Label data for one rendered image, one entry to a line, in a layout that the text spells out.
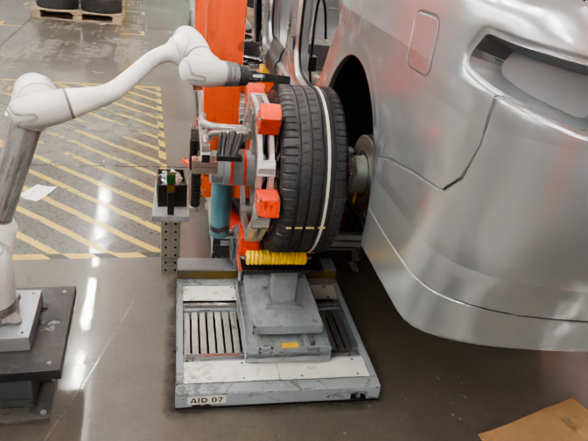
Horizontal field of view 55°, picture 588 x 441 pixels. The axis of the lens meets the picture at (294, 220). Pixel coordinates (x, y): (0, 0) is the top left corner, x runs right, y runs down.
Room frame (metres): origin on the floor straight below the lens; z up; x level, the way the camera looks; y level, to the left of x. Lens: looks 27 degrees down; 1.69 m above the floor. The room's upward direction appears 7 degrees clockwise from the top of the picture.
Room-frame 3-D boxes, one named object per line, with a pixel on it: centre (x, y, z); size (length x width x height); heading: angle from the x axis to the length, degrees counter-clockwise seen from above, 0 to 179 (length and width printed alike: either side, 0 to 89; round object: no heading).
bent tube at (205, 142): (1.93, 0.27, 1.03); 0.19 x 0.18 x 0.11; 103
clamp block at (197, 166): (1.84, 0.34, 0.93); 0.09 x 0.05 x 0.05; 103
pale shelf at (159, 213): (2.52, 0.63, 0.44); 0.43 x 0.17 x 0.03; 13
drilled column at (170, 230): (2.55, 0.63, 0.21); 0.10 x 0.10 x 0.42; 13
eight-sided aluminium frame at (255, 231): (2.05, 0.18, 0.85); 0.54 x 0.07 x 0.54; 13
